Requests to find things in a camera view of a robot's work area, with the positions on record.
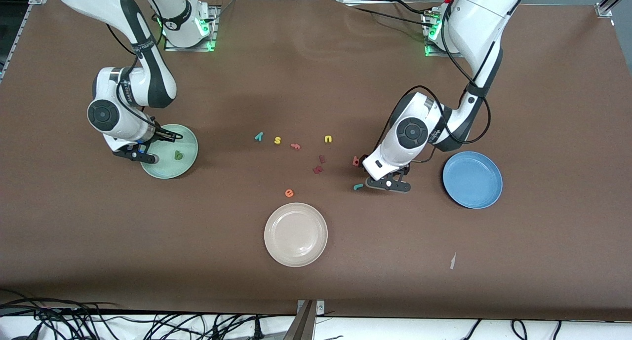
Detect aluminium frame rail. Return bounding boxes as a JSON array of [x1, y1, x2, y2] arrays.
[[595, 0, 632, 19], [0, 0, 50, 81]]

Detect blue round plate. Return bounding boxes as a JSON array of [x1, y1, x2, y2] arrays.
[[442, 151, 503, 209]]

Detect silver metal clamp bracket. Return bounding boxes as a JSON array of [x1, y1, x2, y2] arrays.
[[296, 300, 325, 317]]

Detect black cable on table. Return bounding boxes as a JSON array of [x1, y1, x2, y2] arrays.
[[346, 0, 435, 29]]

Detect white round plate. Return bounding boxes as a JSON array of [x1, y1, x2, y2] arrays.
[[264, 202, 328, 267]]

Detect tangled black cables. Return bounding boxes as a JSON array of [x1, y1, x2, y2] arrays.
[[0, 290, 277, 340]]

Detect brown table cover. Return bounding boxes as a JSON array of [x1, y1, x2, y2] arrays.
[[0, 0, 632, 322]]

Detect green round plate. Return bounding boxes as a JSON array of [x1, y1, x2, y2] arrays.
[[140, 124, 199, 179]]

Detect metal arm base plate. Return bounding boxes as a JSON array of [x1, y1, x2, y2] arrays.
[[425, 9, 465, 58], [164, 4, 219, 52]]

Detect grey metal beam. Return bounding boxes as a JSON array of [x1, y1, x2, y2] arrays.
[[283, 301, 316, 340]]

